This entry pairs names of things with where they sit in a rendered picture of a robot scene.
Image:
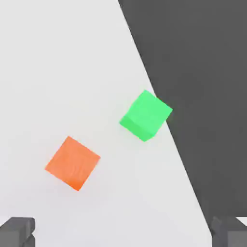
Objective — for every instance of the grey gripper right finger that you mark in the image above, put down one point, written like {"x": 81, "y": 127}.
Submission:
{"x": 230, "y": 234}

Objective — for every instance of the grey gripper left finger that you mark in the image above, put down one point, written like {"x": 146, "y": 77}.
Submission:
{"x": 16, "y": 232}

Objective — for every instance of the small red cube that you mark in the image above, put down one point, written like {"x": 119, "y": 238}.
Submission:
{"x": 73, "y": 163}

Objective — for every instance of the small green cube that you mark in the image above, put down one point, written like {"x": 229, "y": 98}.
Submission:
{"x": 146, "y": 115}

